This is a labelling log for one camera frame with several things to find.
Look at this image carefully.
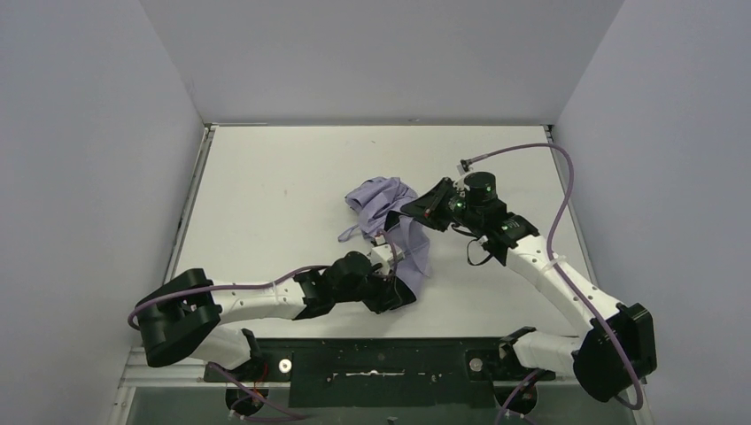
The black and lavender folding umbrella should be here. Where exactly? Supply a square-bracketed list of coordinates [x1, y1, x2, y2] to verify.
[337, 176, 430, 296]

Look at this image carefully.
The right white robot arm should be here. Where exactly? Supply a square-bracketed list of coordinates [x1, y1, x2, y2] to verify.
[399, 172, 657, 402]

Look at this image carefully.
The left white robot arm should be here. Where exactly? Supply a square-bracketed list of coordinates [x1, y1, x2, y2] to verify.
[128, 251, 416, 370]

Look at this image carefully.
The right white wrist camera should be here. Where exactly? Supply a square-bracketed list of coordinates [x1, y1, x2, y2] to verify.
[453, 161, 473, 191]

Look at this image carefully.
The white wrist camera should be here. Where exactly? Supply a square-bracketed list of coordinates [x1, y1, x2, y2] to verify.
[453, 161, 473, 191]
[367, 243, 405, 276]

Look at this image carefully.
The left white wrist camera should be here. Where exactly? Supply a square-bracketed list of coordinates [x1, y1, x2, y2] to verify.
[367, 243, 405, 276]

